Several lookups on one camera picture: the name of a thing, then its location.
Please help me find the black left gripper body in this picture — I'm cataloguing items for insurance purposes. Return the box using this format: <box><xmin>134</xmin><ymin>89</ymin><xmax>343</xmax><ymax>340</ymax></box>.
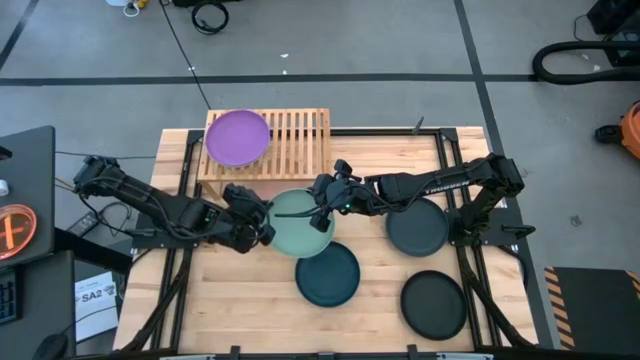
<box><xmin>230</xmin><ymin>198</ymin><xmax>277</xmax><ymax>255</ymax></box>

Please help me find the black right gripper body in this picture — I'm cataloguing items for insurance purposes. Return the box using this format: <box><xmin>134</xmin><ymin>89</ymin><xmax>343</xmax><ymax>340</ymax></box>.
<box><xmin>308</xmin><ymin>158</ymin><xmax>363</xmax><ymax>217</ymax></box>

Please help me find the mint green plate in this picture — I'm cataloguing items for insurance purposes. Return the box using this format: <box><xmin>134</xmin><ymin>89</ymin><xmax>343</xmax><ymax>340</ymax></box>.
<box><xmin>267</xmin><ymin>187</ymin><xmax>337</xmax><ymax>259</ymax></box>

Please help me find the dark grey plate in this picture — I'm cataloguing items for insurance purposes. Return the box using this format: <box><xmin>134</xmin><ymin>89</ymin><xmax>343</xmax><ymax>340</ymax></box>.
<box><xmin>384</xmin><ymin>195</ymin><xmax>451</xmax><ymax>259</ymax></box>

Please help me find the purple plate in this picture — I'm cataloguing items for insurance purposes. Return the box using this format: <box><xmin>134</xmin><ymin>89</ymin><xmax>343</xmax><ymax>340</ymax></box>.
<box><xmin>204</xmin><ymin>109</ymin><xmax>272</xmax><ymax>169</ymax></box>

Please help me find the black plate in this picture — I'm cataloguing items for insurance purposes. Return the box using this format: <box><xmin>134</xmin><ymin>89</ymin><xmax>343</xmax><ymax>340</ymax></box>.
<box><xmin>399</xmin><ymin>269</ymin><xmax>469</xmax><ymax>342</ymax></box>

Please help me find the wooden slatted shelf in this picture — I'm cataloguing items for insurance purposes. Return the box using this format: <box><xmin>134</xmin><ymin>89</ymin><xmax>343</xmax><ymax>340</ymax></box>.
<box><xmin>196</xmin><ymin>107</ymin><xmax>333</xmax><ymax>201</ymax></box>

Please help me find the dark teal plate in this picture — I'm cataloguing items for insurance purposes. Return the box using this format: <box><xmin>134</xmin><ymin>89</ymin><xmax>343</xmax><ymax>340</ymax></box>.
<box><xmin>294</xmin><ymin>240</ymin><xmax>362</xmax><ymax>309</ymax></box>

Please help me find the black power adapter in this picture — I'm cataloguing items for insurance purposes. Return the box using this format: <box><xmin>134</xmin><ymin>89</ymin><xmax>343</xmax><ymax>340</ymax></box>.
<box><xmin>66</xmin><ymin>210</ymin><xmax>104</xmax><ymax>239</ymax></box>

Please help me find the white printed paper sheet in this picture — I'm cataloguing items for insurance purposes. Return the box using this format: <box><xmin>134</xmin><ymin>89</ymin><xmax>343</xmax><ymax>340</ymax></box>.
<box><xmin>73</xmin><ymin>270</ymin><xmax>120</xmax><ymax>344</ymax></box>

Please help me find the dark grey desk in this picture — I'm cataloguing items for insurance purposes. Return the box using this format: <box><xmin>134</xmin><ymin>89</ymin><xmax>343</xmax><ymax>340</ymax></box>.
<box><xmin>0</xmin><ymin>249</ymin><xmax>77</xmax><ymax>360</ymax></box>

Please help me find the dark grey side table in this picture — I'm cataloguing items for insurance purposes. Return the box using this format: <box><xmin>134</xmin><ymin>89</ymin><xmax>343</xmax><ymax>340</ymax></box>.
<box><xmin>0</xmin><ymin>124</ymin><xmax>57</xmax><ymax>271</ymax></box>

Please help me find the black computer mouse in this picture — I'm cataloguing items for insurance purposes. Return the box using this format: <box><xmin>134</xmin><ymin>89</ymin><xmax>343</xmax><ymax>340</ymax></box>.
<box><xmin>32</xmin><ymin>332</ymin><xmax>69</xmax><ymax>360</ymax></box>

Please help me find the black keyboard with blue keys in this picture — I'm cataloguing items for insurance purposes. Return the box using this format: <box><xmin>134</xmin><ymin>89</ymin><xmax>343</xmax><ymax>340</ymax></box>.
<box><xmin>0</xmin><ymin>269</ymin><xmax>21</xmax><ymax>326</ymax></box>

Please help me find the black hazard striped mat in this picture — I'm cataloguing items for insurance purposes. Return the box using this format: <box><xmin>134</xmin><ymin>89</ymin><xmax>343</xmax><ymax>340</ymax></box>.
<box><xmin>543</xmin><ymin>265</ymin><xmax>640</xmax><ymax>351</ymax></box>

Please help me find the orange vacuum cleaner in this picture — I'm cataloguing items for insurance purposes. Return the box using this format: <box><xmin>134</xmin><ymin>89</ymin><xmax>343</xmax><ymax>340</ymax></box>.
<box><xmin>594</xmin><ymin>99</ymin><xmax>640</xmax><ymax>161</ymax></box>

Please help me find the black equipment case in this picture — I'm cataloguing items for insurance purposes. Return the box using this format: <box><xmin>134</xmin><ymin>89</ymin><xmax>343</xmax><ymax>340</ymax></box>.
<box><xmin>586</xmin><ymin>0</ymin><xmax>640</xmax><ymax>69</ymax></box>

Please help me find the black metal table frame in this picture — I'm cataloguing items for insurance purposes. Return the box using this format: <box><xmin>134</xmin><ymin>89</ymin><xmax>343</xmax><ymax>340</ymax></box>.
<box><xmin>119</xmin><ymin>127</ymin><xmax>539</xmax><ymax>360</ymax></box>

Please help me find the thin black floor cable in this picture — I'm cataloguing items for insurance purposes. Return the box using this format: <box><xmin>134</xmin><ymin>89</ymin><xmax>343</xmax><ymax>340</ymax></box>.
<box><xmin>158</xmin><ymin>0</ymin><xmax>212</xmax><ymax>110</ymax></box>

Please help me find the coiled black cable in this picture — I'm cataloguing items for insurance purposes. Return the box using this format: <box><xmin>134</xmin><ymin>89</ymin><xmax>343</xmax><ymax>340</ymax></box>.
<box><xmin>191</xmin><ymin>0</ymin><xmax>231</xmax><ymax>36</ymax></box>

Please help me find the white charger with cable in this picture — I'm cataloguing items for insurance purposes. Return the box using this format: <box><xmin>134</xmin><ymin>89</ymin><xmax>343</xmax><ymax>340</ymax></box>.
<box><xmin>105</xmin><ymin>0</ymin><xmax>151</xmax><ymax>19</ymax></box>

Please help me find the black vacuum hose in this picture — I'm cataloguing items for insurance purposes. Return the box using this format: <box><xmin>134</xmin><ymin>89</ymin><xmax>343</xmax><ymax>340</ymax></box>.
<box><xmin>531</xmin><ymin>39</ymin><xmax>640</xmax><ymax>86</ymax></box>

